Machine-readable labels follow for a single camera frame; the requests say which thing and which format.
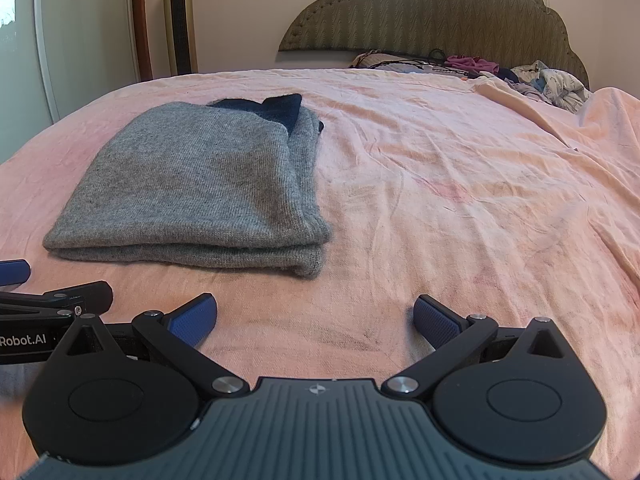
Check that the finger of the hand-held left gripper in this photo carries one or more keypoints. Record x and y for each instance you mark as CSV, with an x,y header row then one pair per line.
x,y
15,271
90,295

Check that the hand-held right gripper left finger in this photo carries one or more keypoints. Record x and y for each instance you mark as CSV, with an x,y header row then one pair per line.
x,y
196,321

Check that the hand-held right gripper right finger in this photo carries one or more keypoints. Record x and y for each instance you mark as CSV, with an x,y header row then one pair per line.
x,y
436,322

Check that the grey sweater with navy sleeves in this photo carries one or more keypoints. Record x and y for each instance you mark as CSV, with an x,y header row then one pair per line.
x,y
200,180

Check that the pile of light clothes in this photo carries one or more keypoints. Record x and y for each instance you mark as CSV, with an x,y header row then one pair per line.
x,y
555,85

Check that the pink bed blanket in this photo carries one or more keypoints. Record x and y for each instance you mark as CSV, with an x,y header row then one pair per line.
x,y
450,220

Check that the white wardrobe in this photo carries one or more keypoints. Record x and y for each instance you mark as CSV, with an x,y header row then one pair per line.
x,y
90,40

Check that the dark navy cloth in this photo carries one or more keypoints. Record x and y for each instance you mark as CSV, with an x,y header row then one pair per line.
x,y
506,74

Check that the magenta garment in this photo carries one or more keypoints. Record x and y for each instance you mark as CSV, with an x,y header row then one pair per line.
x,y
472,65

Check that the gold tower air conditioner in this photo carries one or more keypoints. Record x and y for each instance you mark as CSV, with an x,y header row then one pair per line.
x,y
180,20

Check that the olive padded headboard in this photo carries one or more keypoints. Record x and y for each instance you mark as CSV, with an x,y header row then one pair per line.
x,y
440,10

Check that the brown wooden door frame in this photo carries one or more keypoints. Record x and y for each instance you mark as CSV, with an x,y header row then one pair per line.
x,y
141,25

